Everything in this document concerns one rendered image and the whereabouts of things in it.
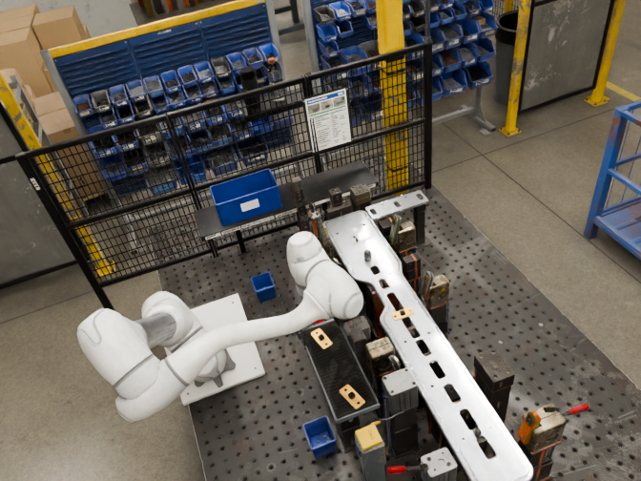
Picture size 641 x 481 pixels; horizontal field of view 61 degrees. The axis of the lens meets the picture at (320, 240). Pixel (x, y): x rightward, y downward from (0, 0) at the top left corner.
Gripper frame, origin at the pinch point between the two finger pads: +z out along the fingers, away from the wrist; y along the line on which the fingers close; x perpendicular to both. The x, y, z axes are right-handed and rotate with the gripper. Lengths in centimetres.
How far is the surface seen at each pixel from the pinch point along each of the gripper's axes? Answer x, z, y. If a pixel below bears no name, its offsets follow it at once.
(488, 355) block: -32, 17, 45
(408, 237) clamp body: 35, 20, 65
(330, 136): 98, -1, 69
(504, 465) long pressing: -61, 20, 23
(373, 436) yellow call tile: -38.5, 4.1, -7.1
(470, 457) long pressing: -54, 20, 16
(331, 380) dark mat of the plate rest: -15.6, 4.1, -6.4
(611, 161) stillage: 43, 59, 225
